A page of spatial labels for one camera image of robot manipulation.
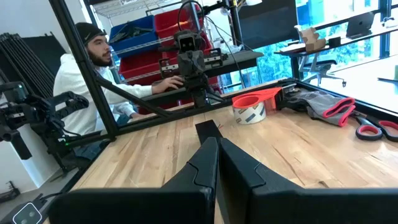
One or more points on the grey office chair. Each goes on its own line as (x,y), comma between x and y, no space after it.
(320,67)

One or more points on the black computer monitor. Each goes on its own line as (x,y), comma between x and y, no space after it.
(267,21)

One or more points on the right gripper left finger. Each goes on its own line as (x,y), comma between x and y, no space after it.
(140,208)

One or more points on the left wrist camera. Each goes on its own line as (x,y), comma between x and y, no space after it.
(187,42)

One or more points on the person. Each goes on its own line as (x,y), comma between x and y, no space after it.
(77,93)

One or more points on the dark window counter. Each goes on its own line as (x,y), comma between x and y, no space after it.
(295,67)

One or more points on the grey office desk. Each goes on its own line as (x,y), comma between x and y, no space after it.
(242,59)

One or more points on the red storage bin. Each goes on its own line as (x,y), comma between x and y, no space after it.
(166,25)
(140,65)

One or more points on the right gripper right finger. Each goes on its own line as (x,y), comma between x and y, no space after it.
(295,208)

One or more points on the orange tape dispenser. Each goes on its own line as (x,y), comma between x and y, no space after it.
(248,101)

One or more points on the black monitor pole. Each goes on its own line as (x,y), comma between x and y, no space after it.
(235,25)

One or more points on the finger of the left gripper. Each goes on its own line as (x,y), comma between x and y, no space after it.
(198,63)
(185,65)

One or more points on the small grey camera box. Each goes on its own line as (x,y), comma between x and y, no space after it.
(27,214)

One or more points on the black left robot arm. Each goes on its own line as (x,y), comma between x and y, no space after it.
(199,90)

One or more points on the grey laptop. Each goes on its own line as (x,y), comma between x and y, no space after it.
(360,25)

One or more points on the person's hand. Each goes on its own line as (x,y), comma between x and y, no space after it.
(168,84)

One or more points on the black folded panel stack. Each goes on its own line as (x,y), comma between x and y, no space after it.
(34,62)

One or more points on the blue storage bin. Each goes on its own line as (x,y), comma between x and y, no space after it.
(136,40)

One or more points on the brown cardboard piece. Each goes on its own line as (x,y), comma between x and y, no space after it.
(312,40)

